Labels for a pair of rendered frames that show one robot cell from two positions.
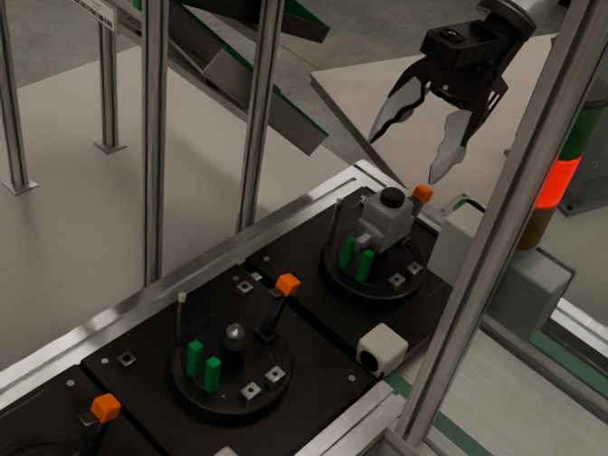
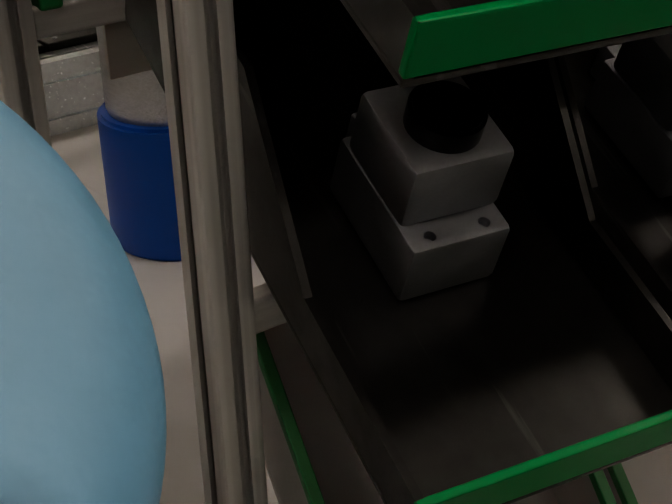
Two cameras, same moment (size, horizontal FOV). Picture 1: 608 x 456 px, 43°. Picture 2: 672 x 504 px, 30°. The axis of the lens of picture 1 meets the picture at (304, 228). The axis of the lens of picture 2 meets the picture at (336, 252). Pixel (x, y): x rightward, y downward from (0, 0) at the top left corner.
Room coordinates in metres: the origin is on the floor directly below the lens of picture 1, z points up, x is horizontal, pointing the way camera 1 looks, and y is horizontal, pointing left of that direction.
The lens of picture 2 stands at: (0.99, -0.30, 1.46)
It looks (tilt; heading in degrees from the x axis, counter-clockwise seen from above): 27 degrees down; 108
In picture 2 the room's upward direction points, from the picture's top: 2 degrees counter-clockwise
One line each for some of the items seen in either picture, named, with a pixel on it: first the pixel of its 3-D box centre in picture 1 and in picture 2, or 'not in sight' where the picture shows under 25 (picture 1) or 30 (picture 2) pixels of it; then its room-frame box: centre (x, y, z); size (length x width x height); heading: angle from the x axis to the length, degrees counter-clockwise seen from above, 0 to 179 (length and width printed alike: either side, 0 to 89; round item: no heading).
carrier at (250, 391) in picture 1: (232, 347); not in sight; (0.53, 0.05, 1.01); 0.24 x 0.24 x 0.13; 54
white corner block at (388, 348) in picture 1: (380, 351); not in sight; (0.60, -0.12, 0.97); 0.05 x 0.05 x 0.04; 54
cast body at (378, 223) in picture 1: (382, 218); not in sight; (0.73, -0.09, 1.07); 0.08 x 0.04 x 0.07; 144
